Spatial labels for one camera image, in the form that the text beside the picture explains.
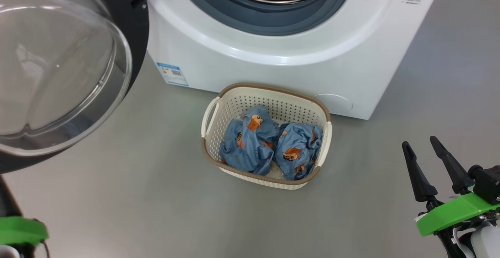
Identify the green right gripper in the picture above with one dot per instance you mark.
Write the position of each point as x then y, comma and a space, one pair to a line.
449, 215

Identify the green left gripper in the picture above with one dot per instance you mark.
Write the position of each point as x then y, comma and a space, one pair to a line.
21, 230

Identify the blue cartoon print garment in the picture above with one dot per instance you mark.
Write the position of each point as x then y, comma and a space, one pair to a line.
299, 148
250, 148

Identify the round glass washer door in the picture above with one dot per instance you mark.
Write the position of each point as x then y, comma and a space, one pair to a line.
134, 35

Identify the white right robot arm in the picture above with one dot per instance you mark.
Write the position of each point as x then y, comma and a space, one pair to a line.
486, 244

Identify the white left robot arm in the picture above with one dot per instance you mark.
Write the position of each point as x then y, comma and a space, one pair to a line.
6, 252

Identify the white front-load washing machine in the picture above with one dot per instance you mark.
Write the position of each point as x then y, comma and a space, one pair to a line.
273, 74

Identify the grey rubber door gasket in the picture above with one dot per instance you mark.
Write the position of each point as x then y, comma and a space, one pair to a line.
265, 19

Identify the round white filter cover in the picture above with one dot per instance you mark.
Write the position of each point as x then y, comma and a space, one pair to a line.
334, 103

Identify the blue energy label sticker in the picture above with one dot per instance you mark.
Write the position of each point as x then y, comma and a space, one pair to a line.
172, 74

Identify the cream perforated laundry basket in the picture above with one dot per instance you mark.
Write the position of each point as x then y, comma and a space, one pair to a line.
234, 101

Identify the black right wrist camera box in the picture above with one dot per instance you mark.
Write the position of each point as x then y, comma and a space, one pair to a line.
488, 183

